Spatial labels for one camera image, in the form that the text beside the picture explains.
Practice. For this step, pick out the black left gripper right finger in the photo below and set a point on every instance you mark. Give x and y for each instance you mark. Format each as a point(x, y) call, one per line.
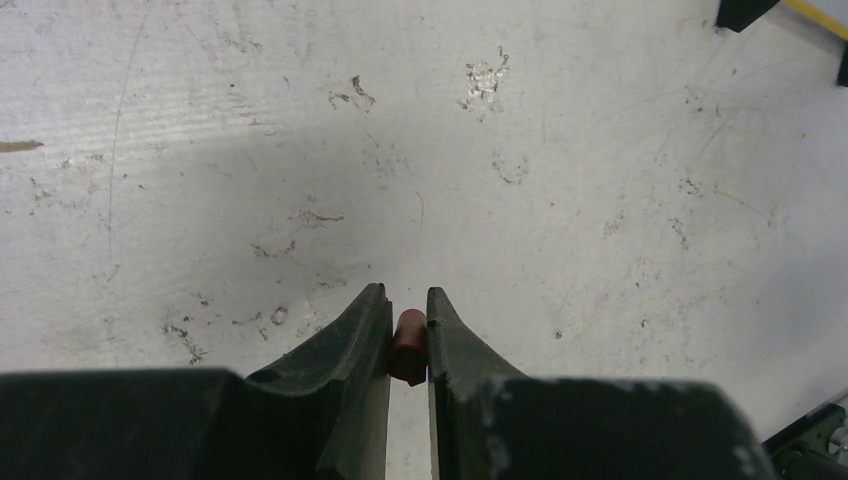
point(491, 421)

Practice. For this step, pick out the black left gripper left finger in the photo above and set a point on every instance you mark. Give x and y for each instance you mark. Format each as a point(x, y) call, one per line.
point(318, 412)

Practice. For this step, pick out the red marker cap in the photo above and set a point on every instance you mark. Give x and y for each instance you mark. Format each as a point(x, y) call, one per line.
point(408, 355)

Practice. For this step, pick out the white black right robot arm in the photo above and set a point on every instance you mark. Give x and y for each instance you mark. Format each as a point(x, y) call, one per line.
point(812, 447)

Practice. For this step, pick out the black whiteboard support block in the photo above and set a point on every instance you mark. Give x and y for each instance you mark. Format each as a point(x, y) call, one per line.
point(737, 15)
point(842, 75)

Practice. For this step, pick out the yellow-framed whiteboard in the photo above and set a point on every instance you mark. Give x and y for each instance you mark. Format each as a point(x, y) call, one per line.
point(829, 14)

